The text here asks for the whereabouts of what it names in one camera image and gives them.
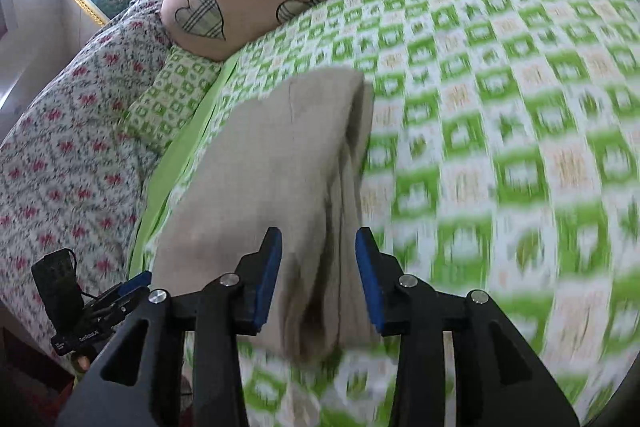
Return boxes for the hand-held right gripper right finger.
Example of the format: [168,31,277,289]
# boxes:
[355,227,581,427]

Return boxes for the person's left hand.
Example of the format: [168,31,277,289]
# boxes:
[71,351,95,374]

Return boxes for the floral quilt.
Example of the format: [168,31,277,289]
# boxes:
[0,0,177,325]

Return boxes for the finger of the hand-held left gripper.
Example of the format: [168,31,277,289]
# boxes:
[117,270,153,299]

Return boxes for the beige knit sweater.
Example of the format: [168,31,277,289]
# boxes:
[149,66,382,365]

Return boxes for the green checkered pillow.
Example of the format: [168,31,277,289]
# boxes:
[116,44,227,156]

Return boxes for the green checkered bed sheet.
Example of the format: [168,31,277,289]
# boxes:
[126,0,640,427]

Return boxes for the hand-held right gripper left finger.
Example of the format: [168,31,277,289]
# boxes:
[55,227,284,427]

